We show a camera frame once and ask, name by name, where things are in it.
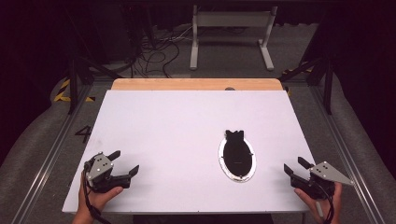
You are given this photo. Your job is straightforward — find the person's left hand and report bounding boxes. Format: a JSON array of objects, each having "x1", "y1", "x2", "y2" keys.
[{"x1": 78, "y1": 173, "x2": 124, "y2": 217}]

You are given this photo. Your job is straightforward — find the white metal stand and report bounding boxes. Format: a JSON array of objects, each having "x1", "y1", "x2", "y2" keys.
[{"x1": 190, "y1": 4, "x2": 279, "y2": 72}]

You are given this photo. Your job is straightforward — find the black frying pan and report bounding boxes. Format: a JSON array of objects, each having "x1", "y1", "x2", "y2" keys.
[{"x1": 218, "y1": 129, "x2": 258, "y2": 184}]

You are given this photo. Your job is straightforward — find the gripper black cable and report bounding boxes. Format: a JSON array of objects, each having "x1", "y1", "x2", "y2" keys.
[
  {"x1": 311, "y1": 181, "x2": 335, "y2": 224},
  {"x1": 81, "y1": 162, "x2": 111, "y2": 224}
]

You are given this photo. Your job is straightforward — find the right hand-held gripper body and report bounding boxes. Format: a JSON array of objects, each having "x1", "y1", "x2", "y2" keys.
[{"x1": 290, "y1": 161, "x2": 355, "y2": 201}]

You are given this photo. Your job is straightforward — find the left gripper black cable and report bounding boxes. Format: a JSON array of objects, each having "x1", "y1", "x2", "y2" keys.
[{"x1": 81, "y1": 162, "x2": 111, "y2": 224}]

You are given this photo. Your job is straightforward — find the yellow black floor tape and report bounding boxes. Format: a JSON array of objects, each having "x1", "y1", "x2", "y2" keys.
[{"x1": 53, "y1": 78, "x2": 96, "y2": 103}]

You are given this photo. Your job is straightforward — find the tangle of black floor cables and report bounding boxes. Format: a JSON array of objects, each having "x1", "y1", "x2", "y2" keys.
[{"x1": 130, "y1": 26, "x2": 194, "y2": 78}]

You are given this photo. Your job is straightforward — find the aluminium floor rail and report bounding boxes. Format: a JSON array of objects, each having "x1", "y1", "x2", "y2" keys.
[
  {"x1": 10, "y1": 83, "x2": 94, "y2": 224},
  {"x1": 311, "y1": 85, "x2": 389, "y2": 224}
]

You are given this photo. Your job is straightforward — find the black metal stand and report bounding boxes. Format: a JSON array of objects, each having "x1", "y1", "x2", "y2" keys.
[
  {"x1": 278, "y1": 55, "x2": 335, "y2": 116},
  {"x1": 64, "y1": 8, "x2": 122, "y2": 115}
]

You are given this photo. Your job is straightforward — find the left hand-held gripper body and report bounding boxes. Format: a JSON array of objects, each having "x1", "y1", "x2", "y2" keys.
[{"x1": 83, "y1": 151, "x2": 134, "y2": 194}]

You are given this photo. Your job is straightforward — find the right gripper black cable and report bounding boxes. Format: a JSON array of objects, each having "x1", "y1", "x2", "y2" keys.
[{"x1": 311, "y1": 181, "x2": 335, "y2": 224}]

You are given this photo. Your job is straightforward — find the person's right hand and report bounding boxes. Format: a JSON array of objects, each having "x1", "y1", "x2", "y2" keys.
[{"x1": 293, "y1": 182, "x2": 344, "y2": 224}]

